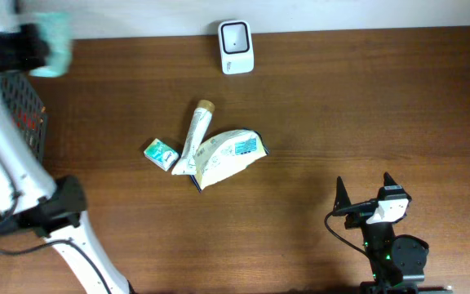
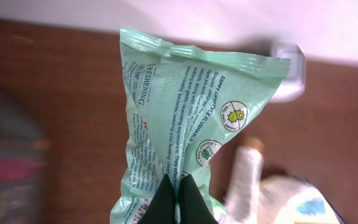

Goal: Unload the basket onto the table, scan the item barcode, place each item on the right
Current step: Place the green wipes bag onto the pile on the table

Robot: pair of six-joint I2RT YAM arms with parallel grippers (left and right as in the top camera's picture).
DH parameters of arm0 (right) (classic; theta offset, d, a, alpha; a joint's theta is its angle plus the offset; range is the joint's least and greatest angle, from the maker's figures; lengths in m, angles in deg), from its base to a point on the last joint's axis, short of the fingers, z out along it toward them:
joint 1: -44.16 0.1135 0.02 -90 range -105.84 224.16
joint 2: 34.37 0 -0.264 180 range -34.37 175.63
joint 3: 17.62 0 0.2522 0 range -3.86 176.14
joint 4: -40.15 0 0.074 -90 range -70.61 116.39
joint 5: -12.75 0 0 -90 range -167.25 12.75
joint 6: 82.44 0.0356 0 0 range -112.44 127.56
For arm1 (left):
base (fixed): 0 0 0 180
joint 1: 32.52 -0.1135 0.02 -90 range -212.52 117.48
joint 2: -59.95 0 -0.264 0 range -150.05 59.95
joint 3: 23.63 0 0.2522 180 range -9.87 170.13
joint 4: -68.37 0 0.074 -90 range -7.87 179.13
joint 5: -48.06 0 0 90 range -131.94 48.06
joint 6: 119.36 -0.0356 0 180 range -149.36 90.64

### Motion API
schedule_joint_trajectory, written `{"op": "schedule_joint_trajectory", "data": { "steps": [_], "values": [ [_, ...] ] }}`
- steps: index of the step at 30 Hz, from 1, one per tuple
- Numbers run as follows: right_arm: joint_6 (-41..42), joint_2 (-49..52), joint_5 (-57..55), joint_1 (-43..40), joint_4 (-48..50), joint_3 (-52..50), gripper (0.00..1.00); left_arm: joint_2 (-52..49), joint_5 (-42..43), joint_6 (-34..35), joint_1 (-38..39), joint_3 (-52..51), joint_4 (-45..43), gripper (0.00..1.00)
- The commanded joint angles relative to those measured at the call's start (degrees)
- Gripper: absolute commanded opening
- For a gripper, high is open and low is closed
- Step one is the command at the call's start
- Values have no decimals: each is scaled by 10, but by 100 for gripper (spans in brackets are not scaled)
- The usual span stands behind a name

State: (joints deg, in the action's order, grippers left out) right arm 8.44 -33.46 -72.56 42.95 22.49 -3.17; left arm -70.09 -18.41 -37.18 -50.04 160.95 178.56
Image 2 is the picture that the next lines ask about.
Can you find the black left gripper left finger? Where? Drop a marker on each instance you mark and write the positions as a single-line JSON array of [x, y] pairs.
[[162, 202]]

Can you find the cream snack bag blue label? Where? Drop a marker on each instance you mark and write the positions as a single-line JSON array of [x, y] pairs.
[[290, 200]]

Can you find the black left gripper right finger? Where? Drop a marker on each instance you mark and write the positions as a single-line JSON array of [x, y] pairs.
[[193, 209]]

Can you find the white barcode scanner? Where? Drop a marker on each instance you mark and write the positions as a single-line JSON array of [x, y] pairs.
[[295, 83]]

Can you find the mint green wipes pack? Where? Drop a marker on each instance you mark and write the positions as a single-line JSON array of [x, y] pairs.
[[183, 105]]

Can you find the white tube with gold cap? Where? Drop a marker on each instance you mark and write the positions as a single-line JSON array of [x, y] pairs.
[[243, 193]]

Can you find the dark grey plastic basket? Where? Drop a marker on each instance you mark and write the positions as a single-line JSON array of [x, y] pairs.
[[23, 158]]

